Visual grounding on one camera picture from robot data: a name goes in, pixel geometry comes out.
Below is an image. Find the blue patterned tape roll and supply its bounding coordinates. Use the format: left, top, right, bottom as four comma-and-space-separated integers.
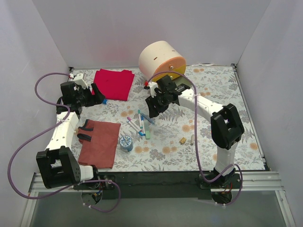
119, 136, 134, 152

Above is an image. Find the blue pen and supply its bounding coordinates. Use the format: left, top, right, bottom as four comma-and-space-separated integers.
141, 113, 155, 125

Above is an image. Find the aluminium frame rail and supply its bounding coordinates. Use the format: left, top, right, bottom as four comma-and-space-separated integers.
21, 171, 295, 227

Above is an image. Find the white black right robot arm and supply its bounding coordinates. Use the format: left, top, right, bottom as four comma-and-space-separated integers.
145, 75, 244, 188

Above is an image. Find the blue cap white marker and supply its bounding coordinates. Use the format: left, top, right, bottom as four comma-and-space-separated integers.
127, 121, 144, 137

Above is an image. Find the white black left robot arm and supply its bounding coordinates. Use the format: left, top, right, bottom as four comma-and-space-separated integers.
36, 81, 105, 189

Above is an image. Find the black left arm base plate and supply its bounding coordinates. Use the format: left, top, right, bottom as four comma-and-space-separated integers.
73, 175, 116, 190

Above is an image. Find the rust brown folded garment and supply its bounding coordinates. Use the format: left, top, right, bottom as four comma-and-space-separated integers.
77, 119, 121, 169

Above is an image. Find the teal cap white marker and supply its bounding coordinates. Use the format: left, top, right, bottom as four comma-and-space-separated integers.
138, 110, 143, 130

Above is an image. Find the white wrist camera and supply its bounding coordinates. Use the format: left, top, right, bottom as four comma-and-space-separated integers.
69, 73, 89, 89
144, 81, 158, 97

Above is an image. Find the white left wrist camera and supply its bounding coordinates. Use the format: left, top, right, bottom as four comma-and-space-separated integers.
69, 73, 89, 89

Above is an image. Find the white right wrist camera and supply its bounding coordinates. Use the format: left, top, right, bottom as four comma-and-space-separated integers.
144, 81, 158, 97

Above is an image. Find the small brass sharpener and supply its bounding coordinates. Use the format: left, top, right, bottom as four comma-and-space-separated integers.
179, 137, 187, 144

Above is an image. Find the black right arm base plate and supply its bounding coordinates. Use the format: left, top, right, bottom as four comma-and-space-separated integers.
198, 174, 241, 189

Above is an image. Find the red folded cloth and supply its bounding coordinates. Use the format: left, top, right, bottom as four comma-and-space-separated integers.
93, 69, 134, 101

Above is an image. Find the purple cap white marker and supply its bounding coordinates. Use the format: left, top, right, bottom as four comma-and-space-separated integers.
127, 117, 142, 131

